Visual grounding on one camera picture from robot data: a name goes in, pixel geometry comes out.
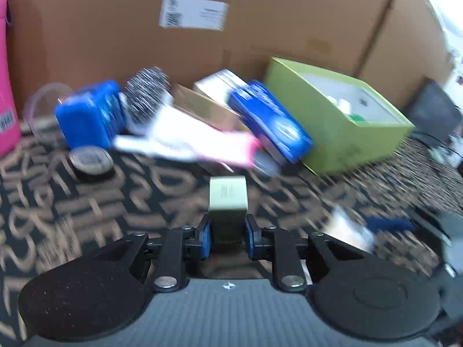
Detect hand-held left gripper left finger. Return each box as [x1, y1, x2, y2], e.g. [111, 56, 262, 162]
[125, 214, 213, 293]

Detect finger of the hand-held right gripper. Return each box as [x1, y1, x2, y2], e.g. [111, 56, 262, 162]
[365, 216, 417, 233]

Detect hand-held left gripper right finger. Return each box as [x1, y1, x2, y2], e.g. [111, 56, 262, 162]
[245, 214, 335, 293]

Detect small pale green carton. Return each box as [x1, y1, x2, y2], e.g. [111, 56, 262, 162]
[209, 176, 249, 245]

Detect green box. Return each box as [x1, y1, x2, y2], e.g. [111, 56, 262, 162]
[263, 57, 415, 176]

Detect blue printed packet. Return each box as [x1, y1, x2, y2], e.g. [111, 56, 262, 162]
[228, 80, 315, 165]

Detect pink and white packet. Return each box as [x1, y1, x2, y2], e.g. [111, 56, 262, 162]
[113, 106, 264, 169]

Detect dark grey bag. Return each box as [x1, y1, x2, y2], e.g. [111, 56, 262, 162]
[403, 77, 463, 141]

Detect small brown carton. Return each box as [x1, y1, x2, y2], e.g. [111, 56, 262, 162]
[170, 83, 250, 133]

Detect white bottle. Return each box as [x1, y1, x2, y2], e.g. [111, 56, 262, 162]
[327, 94, 354, 112]

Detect round black tin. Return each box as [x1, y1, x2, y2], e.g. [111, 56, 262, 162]
[69, 147, 115, 181]

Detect white carton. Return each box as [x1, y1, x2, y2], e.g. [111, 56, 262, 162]
[193, 69, 254, 109]

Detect steel wool scourer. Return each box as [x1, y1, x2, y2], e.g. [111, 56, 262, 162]
[124, 67, 173, 127]

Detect blue tissue pack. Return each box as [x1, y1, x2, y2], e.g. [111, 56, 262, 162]
[54, 80, 127, 151]

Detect clear plastic cup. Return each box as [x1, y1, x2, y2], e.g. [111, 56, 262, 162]
[23, 82, 75, 134]

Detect large cardboard box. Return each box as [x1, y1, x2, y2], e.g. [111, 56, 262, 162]
[0, 0, 457, 116]

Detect pink bottle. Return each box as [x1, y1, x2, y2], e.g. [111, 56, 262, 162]
[0, 0, 22, 158]

